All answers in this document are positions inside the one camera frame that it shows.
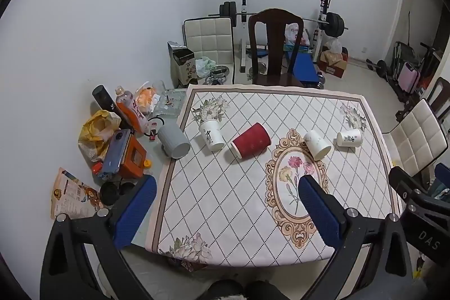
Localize black round lid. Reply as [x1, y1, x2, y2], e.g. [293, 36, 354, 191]
[100, 183, 116, 206]

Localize pink suitcase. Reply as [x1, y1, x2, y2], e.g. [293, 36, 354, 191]
[401, 62, 422, 95]

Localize black barbell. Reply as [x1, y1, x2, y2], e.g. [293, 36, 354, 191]
[208, 1, 349, 38]

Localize black thermos bottle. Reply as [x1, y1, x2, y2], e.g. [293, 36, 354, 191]
[92, 85, 132, 130]

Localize yellow plastic bag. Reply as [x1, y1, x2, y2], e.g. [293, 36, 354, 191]
[77, 109, 122, 163]

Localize folded black stroller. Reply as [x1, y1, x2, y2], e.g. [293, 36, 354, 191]
[391, 40, 444, 103]

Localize pale green plastic bag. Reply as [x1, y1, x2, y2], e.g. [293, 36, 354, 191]
[195, 56, 216, 77]

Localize floral diamond-pattern tablecloth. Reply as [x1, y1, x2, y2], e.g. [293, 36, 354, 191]
[145, 84, 405, 267]

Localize clear plastic bag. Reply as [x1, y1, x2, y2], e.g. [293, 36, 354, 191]
[324, 38, 343, 55]

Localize bag of oranges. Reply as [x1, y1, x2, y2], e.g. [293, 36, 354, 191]
[135, 82, 159, 115]

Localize white red plastic bag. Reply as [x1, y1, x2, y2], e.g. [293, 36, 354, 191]
[284, 23, 311, 48]

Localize small white printed paper cup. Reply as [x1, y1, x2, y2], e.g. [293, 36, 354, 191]
[336, 128, 363, 148]

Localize black dumbbell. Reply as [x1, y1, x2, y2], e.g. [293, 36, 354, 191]
[366, 58, 388, 78]

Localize brown tea box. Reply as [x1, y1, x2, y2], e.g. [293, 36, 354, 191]
[171, 48, 196, 89]

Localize blue smartphone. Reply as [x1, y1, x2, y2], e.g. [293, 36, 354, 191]
[99, 129, 132, 175]

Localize orange box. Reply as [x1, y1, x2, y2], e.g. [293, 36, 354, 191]
[118, 136, 148, 180]

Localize snack packet with print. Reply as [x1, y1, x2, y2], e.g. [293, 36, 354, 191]
[51, 167, 106, 220]

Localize orange drink bottle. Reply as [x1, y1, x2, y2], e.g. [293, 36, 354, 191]
[116, 101, 150, 135]

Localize brown cardboard box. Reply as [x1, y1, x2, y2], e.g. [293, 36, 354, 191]
[318, 50, 349, 79]

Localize tall white printed paper cup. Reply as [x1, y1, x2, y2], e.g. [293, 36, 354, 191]
[199, 119, 226, 151]

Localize plain white paper cup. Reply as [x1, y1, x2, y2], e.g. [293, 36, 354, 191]
[303, 130, 332, 161]

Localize white padded chair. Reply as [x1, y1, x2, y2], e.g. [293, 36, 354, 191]
[382, 98, 449, 189]
[183, 17, 235, 85]

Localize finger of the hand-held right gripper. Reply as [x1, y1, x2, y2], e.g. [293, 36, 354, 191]
[434, 163, 450, 189]
[388, 166, 424, 197]

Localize glass ashtray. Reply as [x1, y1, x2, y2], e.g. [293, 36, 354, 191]
[152, 89, 188, 118]

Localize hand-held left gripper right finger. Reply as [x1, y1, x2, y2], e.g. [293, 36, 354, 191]
[298, 174, 412, 300]

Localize metal pot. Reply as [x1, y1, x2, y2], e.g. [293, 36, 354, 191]
[206, 64, 231, 85]

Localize white squat rack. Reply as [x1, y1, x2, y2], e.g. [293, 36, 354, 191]
[240, 0, 333, 73]

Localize dark wooden chair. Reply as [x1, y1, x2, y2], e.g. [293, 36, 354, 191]
[426, 77, 450, 127]
[248, 8, 305, 88]

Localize blue weight bench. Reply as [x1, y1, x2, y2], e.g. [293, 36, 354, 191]
[285, 50, 323, 82]

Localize grey ceramic mug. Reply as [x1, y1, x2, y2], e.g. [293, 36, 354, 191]
[157, 125, 191, 159]

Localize clear drink bottle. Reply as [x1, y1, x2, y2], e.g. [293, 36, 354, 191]
[115, 85, 135, 108]

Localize red paper cup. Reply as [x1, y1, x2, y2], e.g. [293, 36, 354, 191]
[231, 122, 272, 160]

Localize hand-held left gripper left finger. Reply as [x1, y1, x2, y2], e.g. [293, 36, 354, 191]
[40, 175, 158, 300]

